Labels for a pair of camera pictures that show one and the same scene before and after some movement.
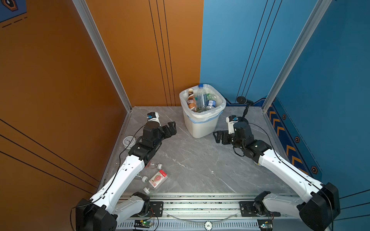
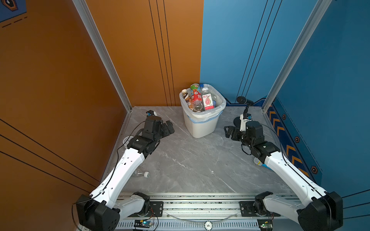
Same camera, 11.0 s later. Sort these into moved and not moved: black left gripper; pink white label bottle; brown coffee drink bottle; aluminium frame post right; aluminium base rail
Moved: pink white label bottle; brown coffee drink bottle
Not moved: aluminium base rail; aluminium frame post right; black left gripper
